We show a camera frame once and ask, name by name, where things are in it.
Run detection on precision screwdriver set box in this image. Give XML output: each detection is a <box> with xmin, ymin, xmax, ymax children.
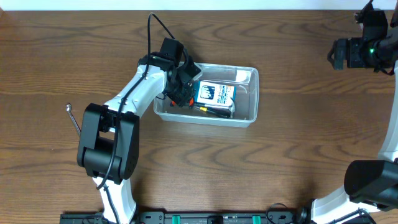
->
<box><xmin>193</xmin><ymin>80</ymin><xmax>236</xmax><ymax>108</ymax></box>

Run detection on black yellow screwdriver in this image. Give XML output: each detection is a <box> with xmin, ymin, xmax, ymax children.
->
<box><xmin>193</xmin><ymin>106</ymin><xmax>231</xmax><ymax>118</ymax></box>

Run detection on silver combination wrench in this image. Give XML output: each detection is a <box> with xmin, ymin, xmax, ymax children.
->
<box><xmin>65</xmin><ymin>103</ymin><xmax>81</xmax><ymax>136</ymax></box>

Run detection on red black pliers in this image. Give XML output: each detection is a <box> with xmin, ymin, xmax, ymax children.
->
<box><xmin>170</xmin><ymin>98</ymin><xmax>195</xmax><ymax>108</ymax></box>

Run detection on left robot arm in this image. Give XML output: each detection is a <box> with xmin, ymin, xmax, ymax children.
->
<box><xmin>77</xmin><ymin>52</ymin><xmax>201</xmax><ymax>223</ymax></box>

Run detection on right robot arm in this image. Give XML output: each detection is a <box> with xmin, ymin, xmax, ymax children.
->
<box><xmin>297</xmin><ymin>28</ymin><xmax>397</xmax><ymax>223</ymax></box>

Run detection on clear plastic container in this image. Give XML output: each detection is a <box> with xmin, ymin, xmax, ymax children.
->
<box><xmin>154</xmin><ymin>63</ymin><xmax>259</xmax><ymax>128</ymax></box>

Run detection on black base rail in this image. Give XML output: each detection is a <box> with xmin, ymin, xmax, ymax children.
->
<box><xmin>59</xmin><ymin>208</ymin><xmax>376</xmax><ymax>224</ymax></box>

